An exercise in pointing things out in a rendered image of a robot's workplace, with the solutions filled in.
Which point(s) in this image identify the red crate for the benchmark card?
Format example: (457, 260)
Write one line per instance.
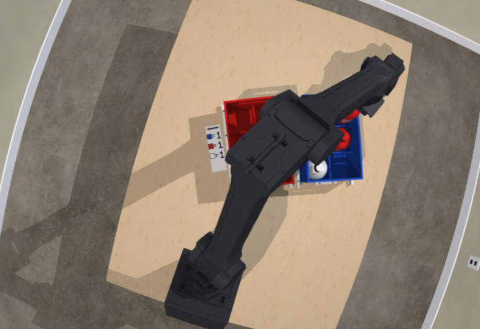
(239, 115)

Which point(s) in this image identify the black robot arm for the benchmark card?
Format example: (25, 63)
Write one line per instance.
(304, 125)

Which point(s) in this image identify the white paper pick list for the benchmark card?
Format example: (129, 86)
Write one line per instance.
(216, 149)

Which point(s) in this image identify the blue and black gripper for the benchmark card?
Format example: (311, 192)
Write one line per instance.
(370, 108)

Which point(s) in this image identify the red bottle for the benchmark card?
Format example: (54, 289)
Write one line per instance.
(345, 141)
(351, 116)

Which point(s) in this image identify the blue plastic crate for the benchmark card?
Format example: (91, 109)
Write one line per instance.
(346, 166)

